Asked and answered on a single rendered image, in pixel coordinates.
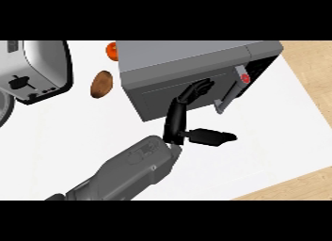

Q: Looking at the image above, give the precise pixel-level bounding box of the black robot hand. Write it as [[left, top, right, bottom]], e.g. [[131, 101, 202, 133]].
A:
[[161, 78, 239, 148]]

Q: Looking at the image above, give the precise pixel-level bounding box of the grey microwave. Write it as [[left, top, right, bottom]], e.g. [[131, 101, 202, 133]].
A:
[[115, 40, 285, 123]]

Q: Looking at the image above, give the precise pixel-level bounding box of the brown potato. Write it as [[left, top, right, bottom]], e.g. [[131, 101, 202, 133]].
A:
[[88, 70, 113, 100]]

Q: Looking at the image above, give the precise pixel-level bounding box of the orange tomato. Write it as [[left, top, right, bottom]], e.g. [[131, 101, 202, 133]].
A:
[[105, 41, 119, 62]]

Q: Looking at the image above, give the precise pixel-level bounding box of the silver toaster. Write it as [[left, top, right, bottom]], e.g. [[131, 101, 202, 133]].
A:
[[0, 40, 75, 105]]

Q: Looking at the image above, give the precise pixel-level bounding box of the grey microwave door handle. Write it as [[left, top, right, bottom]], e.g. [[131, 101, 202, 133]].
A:
[[212, 65, 251, 115]]

